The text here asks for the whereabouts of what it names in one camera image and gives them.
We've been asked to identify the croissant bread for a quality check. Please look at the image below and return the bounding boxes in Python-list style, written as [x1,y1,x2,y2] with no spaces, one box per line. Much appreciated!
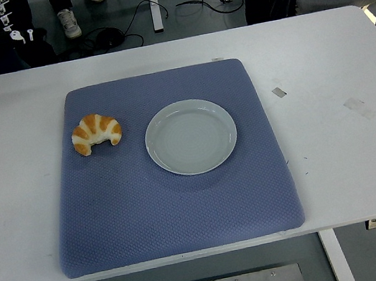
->
[67,109,126,159]

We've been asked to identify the pale grey round plate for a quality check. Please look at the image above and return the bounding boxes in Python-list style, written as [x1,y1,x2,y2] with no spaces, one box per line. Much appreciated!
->
[138,92,244,183]

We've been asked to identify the person with white sneakers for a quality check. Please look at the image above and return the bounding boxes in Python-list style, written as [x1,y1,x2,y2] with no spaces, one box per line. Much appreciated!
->
[46,0,113,43]

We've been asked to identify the white floor beam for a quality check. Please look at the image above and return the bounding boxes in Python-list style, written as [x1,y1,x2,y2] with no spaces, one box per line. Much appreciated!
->
[147,0,165,33]

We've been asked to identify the blue quilted mat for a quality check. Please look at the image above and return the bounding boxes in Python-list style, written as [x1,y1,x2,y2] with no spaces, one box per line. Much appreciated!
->
[29,50,309,281]

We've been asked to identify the grey tape piece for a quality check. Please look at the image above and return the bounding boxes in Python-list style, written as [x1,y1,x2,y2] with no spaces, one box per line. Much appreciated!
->
[271,85,288,99]

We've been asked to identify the white table leg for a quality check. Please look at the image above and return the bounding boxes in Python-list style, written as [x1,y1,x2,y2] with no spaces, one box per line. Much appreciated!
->
[317,227,356,281]

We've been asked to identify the thin black floor cable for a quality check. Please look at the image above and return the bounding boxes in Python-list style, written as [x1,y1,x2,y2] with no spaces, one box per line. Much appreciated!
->
[49,0,174,62]

